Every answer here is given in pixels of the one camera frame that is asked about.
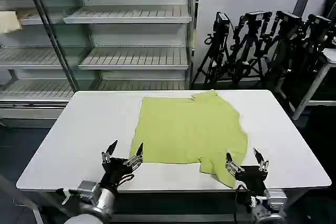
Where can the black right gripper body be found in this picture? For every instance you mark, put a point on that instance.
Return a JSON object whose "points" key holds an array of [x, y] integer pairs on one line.
{"points": [[252, 178]]}

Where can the grey slanted metal pole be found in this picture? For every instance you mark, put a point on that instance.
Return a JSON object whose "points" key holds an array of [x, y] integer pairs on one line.
{"points": [[52, 32]]}

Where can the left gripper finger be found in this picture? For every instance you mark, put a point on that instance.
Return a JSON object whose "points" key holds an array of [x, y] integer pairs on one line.
{"points": [[136, 155], [111, 149]]}

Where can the empty grey display shelf unit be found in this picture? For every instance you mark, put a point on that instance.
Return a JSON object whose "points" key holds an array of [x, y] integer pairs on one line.
{"points": [[136, 37]]}

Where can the black flat panel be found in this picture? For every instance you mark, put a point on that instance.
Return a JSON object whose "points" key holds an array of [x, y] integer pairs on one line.
{"points": [[332, 3]]}

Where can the small white side table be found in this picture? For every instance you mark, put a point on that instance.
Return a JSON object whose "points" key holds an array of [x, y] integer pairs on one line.
{"points": [[319, 77]]}

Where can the yellow-green shirt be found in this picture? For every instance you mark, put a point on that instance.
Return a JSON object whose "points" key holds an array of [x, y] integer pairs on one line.
{"points": [[189, 132]]}

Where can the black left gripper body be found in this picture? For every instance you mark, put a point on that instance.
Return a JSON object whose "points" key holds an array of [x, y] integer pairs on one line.
{"points": [[115, 170]]}

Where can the pale yellow cloth bundle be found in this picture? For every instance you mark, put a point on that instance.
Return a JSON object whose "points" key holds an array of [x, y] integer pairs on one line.
{"points": [[9, 22]]}

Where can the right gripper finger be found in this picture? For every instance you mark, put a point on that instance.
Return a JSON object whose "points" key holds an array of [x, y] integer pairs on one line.
{"points": [[261, 159], [232, 165]]}

